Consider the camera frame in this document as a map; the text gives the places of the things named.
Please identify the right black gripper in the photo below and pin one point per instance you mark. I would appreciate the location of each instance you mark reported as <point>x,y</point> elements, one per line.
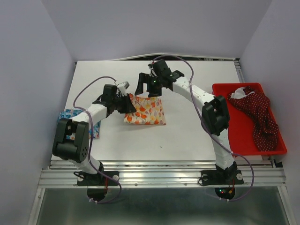
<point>144,78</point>

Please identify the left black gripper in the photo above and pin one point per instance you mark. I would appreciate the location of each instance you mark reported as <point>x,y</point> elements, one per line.
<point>129,107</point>

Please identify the orange floral cream skirt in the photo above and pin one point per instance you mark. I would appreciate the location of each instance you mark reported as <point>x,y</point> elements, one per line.
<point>149,111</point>

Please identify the blue floral skirt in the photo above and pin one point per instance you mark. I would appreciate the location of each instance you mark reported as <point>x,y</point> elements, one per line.
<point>69,113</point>

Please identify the red polka dot skirt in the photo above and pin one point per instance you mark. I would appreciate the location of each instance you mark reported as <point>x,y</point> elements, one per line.
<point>255,105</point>

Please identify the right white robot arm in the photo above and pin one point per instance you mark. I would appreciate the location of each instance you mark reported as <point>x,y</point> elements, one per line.
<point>212,112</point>

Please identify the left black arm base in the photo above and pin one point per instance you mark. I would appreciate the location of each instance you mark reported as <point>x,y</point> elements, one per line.
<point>110,178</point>

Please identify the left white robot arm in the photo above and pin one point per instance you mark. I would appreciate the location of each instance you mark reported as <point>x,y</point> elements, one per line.
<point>72,138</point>

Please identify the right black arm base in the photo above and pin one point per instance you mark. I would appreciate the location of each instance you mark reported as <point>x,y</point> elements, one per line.
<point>214,177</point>

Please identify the red plastic bin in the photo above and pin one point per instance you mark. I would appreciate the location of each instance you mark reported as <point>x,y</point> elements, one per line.
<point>241,126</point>

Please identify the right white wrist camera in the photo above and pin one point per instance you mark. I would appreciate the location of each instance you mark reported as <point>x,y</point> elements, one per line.
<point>152,72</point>

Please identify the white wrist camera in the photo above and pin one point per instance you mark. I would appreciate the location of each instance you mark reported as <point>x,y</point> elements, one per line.
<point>152,72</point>
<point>122,87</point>

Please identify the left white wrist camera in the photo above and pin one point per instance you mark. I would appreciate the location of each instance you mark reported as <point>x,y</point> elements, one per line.
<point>122,87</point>

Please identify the aluminium frame rail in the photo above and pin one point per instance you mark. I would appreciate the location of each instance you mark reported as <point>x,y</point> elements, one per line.
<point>161,174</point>

